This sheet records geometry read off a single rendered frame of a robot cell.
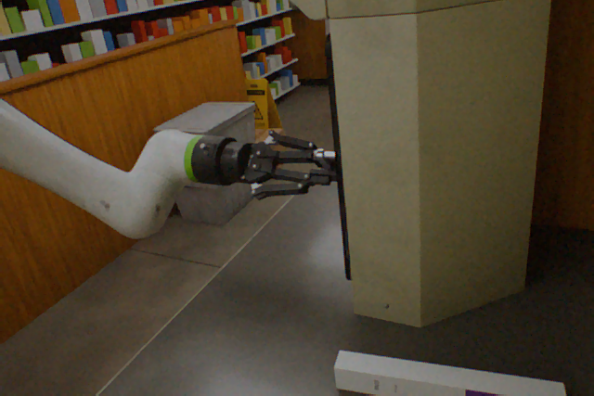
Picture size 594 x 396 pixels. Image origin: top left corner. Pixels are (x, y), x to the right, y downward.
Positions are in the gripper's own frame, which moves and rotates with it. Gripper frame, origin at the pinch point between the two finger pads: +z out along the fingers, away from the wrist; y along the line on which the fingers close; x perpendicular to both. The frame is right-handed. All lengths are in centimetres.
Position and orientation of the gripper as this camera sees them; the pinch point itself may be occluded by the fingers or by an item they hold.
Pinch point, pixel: (333, 170)
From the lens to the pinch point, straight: 80.6
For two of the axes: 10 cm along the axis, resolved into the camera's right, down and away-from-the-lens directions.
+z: 8.9, 0.8, -4.4
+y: 2.4, -9.2, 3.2
